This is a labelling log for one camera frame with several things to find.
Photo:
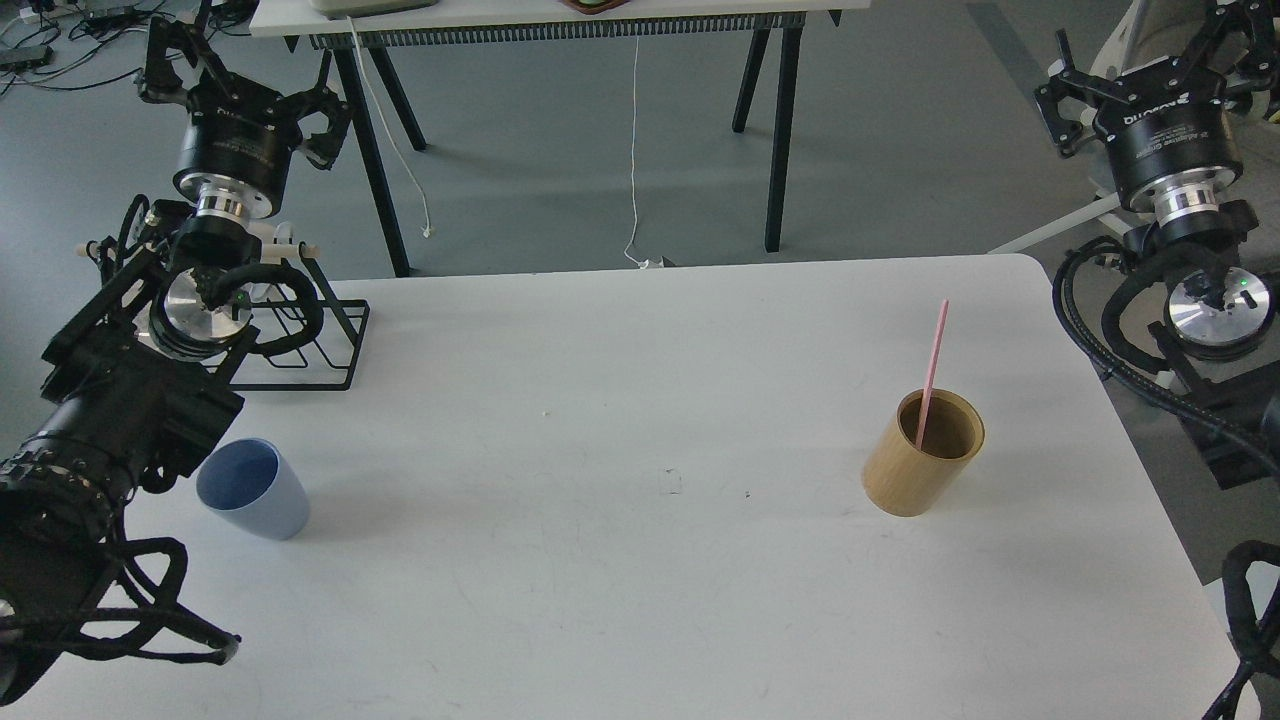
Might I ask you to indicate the bamboo cylinder holder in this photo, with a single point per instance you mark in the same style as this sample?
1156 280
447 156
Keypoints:
923 449

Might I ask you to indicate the blue plastic cup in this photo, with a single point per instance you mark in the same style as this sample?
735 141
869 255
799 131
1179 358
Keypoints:
249 483

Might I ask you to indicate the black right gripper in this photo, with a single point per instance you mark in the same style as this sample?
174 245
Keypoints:
1170 135

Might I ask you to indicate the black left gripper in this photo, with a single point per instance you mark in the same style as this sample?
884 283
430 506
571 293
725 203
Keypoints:
232 150

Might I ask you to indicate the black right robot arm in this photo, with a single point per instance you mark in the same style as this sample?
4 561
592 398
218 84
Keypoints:
1145 306

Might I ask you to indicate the white background table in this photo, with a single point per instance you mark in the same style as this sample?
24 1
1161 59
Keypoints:
521 136

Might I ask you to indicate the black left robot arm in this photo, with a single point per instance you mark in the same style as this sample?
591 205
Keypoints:
142 376

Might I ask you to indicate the black wire dish rack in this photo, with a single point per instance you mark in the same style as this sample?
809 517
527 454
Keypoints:
323 336

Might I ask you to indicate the pink chopstick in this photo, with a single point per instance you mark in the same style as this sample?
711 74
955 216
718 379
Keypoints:
930 375

